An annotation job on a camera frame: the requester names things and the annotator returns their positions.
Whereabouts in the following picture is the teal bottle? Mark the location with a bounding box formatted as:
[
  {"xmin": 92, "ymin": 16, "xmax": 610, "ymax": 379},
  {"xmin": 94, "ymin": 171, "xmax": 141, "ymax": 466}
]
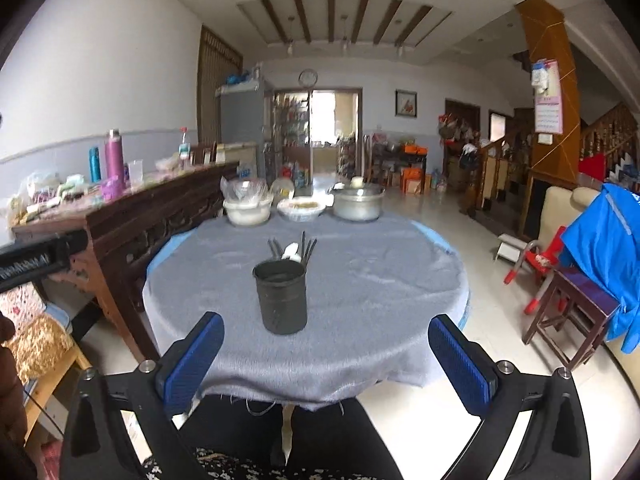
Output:
[{"xmin": 89, "ymin": 146, "xmax": 102, "ymax": 183}]

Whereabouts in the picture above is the purple thermos lid cup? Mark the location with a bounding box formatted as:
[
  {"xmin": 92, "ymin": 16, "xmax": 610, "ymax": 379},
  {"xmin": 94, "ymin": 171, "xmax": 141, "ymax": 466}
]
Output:
[{"xmin": 100, "ymin": 176, "xmax": 125, "ymax": 202}]

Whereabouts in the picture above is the clear plastic cup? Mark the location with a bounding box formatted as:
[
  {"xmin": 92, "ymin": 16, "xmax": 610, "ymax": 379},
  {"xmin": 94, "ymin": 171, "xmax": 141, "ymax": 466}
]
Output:
[{"xmin": 128, "ymin": 159, "xmax": 144, "ymax": 186}]

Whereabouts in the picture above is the white plastic spoon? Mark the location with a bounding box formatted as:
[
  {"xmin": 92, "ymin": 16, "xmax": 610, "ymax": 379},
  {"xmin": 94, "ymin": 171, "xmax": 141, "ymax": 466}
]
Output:
[{"xmin": 281, "ymin": 243, "xmax": 302, "ymax": 262}]

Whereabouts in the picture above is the dark wooden stool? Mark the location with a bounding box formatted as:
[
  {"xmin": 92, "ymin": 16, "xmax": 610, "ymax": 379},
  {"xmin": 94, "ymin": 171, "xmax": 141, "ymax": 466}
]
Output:
[{"xmin": 522, "ymin": 266, "xmax": 618, "ymax": 372}]

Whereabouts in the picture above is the wall calendar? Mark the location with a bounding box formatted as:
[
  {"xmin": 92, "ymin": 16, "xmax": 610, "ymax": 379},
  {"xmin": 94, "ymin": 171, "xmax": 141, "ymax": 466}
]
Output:
[{"xmin": 532, "ymin": 60, "xmax": 563, "ymax": 134}]

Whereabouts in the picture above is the aluminium pot with lid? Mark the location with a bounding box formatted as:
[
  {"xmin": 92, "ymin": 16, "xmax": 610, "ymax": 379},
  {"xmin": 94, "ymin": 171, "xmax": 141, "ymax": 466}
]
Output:
[{"xmin": 329, "ymin": 182, "xmax": 385, "ymax": 222}]

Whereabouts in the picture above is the dark carved wooden sideboard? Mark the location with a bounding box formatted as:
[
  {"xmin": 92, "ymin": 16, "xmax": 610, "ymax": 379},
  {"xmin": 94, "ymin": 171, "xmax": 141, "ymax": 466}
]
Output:
[{"xmin": 12, "ymin": 162, "xmax": 238, "ymax": 362}]

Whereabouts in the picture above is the framed wall picture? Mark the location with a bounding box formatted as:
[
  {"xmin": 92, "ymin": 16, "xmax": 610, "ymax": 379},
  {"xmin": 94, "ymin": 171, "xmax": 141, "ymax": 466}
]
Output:
[{"xmin": 395, "ymin": 90, "xmax": 418, "ymax": 118}]

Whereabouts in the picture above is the small white step stool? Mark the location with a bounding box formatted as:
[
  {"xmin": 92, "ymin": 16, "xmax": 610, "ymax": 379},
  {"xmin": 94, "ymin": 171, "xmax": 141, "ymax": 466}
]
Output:
[{"xmin": 495, "ymin": 233, "xmax": 527, "ymax": 263}]

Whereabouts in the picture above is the grey refrigerator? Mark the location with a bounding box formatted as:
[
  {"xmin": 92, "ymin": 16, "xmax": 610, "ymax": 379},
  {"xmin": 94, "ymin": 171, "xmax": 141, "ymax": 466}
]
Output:
[{"xmin": 216, "ymin": 79, "xmax": 274, "ymax": 183}]

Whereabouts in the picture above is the white bowl with plastic bag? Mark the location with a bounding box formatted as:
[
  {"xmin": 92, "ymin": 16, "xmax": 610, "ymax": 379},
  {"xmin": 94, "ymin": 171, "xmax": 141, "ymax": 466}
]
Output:
[{"xmin": 220, "ymin": 177, "xmax": 273, "ymax": 226}]

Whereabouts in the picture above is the blue jacket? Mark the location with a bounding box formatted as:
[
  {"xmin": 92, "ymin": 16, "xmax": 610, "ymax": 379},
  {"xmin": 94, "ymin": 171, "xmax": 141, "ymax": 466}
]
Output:
[{"xmin": 561, "ymin": 183, "xmax": 640, "ymax": 354}]

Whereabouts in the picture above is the red child chair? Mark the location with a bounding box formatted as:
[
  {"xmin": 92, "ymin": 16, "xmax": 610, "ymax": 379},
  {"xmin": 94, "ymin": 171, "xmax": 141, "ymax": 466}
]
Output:
[{"xmin": 503, "ymin": 226, "xmax": 566, "ymax": 288}]

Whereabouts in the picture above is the white dish with food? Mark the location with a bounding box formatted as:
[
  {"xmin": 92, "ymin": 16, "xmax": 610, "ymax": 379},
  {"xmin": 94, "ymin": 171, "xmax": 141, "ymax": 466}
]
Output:
[{"xmin": 277, "ymin": 196, "xmax": 326, "ymax": 222}]

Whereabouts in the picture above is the orange box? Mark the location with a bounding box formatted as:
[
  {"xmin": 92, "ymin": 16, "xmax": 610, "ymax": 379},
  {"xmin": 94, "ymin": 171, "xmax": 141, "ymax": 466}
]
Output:
[{"xmin": 400, "ymin": 167, "xmax": 424, "ymax": 195}]

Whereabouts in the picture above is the clear bottle red cap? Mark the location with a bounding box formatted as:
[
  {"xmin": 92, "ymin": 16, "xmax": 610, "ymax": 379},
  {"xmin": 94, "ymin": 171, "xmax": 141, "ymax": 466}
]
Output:
[{"xmin": 178, "ymin": 127, "xmax": 191, "ymax": 162}]

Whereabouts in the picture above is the purple thermos bottle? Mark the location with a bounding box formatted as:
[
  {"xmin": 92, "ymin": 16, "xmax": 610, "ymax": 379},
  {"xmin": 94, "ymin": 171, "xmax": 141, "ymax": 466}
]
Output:
[{"xmin": 104, "ymin": 129, "xmax": 125, "ymax": 190}]

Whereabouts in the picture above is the black utensil holder cup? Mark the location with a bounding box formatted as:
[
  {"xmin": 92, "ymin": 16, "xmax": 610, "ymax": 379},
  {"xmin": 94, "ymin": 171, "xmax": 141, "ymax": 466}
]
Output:
[{"xmin": 253, "ymin": 259, "xmax": 307, "ymax": 336}]

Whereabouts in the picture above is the round wall clock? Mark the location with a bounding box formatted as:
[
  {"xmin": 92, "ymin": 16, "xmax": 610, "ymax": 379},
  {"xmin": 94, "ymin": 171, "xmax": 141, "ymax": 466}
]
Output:
[{"xmin": 298, "ymin": 68, "xmax": 319, "ymax": 89}]

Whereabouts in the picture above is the grey table cloth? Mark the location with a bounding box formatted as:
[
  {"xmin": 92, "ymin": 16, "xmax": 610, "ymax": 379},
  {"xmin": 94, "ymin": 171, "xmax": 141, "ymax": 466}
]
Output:
[{"xmin": 142, "ymin": 213, "xmax": 470, "ymax": 410}]

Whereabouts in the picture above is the white chest freezer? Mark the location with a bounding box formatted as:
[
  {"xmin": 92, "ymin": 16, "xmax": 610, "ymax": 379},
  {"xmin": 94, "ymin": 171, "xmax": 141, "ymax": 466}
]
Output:
[{"xmin": 216, "ymin": 142, "xmax": 258, "ymax": 178}]

